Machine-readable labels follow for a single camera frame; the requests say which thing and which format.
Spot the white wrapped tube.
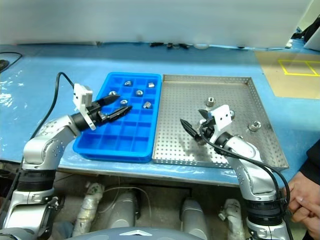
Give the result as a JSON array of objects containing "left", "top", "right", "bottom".
[
  {"left": 218, "top": 198, "right": 247, "bottom": 238},
  {"left": 72, "top": 182, "right": 106, "bottom": 237}
]

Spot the white backdrop board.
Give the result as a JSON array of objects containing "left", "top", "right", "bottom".
[{"left": 0, "top": 0, "right": 302, "bottom": 49}]

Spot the grey robot torso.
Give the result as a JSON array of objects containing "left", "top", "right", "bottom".
[{"left": 63, "top": 226, "right": 216, "bottom": 240}]

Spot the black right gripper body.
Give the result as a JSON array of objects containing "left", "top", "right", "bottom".
[{"left": 198, "top": 118, "right": 216, "bottom": 146}]

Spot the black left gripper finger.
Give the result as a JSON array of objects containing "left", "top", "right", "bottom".
[
  {"left": 102, "top": 105, "right": 133, "bottom": 123},
  {"left": 98, "top": 94, "right": 121, "bottom": 108}
]

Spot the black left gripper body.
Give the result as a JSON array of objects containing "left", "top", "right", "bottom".
[{"left": 85, "top": 100, "right": 111, "bottom": 126}]

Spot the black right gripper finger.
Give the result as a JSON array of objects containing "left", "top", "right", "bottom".
[
  {"left": 179, "top": 119, "right": 201, "bottom": 141},
  {"left": 198, "top": 108, "right": 210, "bottom": 121}
]

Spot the thin black table cable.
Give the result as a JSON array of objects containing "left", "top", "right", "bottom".
[{"left": 0, "top": 51, "right": 23, "bottom": 74}]

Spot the white panel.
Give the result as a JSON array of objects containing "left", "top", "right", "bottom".
[{"left": 303, "top": 24, "right": 320, "bottom": 51}]

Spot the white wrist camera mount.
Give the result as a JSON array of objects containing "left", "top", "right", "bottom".
[
  {"left": 72, "top": 83, "right": 97, "bottom": 131},
  {"left": 206, "top": 104, "right": 235, "bottom": 137}
]

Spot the thin white cable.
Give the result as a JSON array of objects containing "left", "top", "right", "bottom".
[{"left": 98, "top": 186, "right": 152, "bottom": 215}]

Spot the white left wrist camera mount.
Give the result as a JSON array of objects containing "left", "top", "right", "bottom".
[{"left": 72, "top": 83, "right": 97, "bottom": 131}]

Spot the grey rounded leg cover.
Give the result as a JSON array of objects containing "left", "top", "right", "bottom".
[
  {"left": 99, "top": 191, "right": 140, "bottom": 231},
  {"left": 180, "top": 198, "right": 210, "bottom": 233}
]

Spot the blue compartment tray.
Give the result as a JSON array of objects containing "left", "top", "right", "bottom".
[{"left": 72, "top": 71, "right": 163, "bottom": 164}]

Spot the perforated metal tray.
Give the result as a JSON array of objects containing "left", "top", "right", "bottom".
[{"left": 151, "top": 73, "right": 290, "bottom": 171}]

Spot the brown cardboard sheet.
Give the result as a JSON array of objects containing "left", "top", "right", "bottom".
[{"left": 254, "top": 48, "right": 320, "bottom": 101}]

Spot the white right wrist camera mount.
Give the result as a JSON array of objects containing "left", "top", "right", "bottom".
[{"left": 206, "top": 104, "right": 235, "bottom": 137}]

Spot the metal nut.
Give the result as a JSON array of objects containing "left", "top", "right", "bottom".
[{"left": 248, "top": 120, "right": 262, "bottom": 132}]

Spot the person's left hand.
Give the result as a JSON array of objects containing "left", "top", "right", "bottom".
[{"left": 287, "top": 172, "right": 320, "bottom": 232}]

